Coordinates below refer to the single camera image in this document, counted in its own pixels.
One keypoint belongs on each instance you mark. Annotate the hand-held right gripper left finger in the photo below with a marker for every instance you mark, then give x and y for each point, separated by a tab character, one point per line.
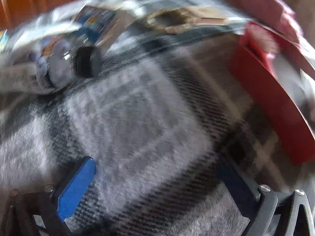
76	189

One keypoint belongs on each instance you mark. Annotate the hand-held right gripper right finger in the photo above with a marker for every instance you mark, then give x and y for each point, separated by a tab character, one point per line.
237	189

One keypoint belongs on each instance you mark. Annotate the red container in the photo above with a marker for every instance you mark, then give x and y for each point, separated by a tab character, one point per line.
265	98

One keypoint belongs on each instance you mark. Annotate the white printed tube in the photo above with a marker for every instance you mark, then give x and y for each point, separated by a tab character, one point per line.
19	78

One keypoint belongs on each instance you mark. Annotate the clear bottle with black cap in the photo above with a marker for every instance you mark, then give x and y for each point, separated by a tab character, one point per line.
66	64

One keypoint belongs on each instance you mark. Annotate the blue packet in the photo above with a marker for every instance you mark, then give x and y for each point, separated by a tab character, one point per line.
98	22

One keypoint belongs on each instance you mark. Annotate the grey plaid blanket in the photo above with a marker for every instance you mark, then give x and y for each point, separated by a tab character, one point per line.
147	118

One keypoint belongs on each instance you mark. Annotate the beige scrunchie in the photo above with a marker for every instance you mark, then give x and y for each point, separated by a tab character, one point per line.
177	28

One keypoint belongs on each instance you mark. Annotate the beige card box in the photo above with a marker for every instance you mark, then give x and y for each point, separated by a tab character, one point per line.
209	13

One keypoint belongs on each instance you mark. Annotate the beige curtain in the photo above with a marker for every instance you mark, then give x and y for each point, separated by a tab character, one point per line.
306	0

